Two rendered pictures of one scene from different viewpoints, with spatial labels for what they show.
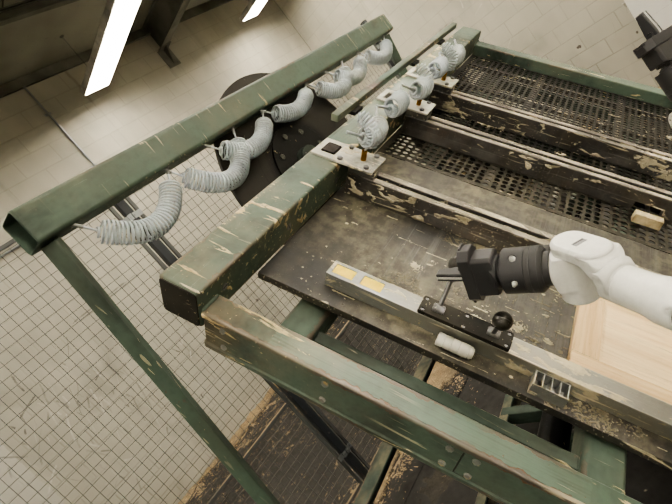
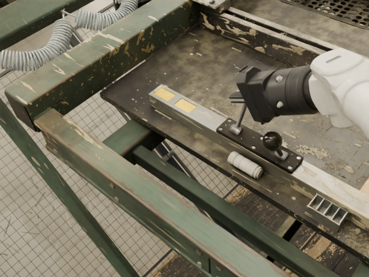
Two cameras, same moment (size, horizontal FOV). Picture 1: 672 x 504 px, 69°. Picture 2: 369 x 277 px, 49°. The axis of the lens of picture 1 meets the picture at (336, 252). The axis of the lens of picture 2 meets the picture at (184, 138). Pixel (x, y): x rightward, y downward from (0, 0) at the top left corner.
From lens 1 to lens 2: 0.40 m
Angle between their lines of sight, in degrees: 18
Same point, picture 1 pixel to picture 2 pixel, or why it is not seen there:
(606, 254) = (347, 70)
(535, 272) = (295, 92)
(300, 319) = (125, 133)
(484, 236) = not seen: hidden behind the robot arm
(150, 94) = not seen: outside the picture
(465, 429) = (213, 236)
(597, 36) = not seen: outside the picture
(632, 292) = (357, 109)
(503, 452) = (241, 261)
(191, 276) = (26, 90)
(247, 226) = (87, 53)
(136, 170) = (34, 11)
